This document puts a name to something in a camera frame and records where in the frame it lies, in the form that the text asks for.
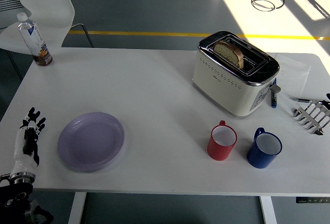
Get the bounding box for white table leg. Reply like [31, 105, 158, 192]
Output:
[259, 196, 278, 224]
[67, 191, 87, 224]

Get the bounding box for plastic drink bottle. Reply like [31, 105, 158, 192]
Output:
[16, 12, 53, 67]

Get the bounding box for metal toast rack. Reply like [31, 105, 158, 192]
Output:
[292, 99, 330, 135]

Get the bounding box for red mug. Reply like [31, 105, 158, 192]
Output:
[207, 120, 238, 162]

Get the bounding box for cream and black toaster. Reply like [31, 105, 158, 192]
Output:
[192, 30, 282, 118]

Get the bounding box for purple plate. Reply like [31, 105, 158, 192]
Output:
[57, 112, 125, 172]

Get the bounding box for blue marker pen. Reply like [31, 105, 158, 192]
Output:
[270, 78, 278, 108]

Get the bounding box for blue mug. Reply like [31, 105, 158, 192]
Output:
[246, 127, 283, 169]

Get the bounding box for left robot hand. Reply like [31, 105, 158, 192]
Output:
[10, 107, 46, 176]

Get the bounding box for silver pen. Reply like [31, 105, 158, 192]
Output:
[292, 97, 330, 104]

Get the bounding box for bread slice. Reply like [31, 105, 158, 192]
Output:
[213, 40, 244, 69]

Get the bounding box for black table control panel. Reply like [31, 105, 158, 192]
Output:
[295, 197, 330, 204]

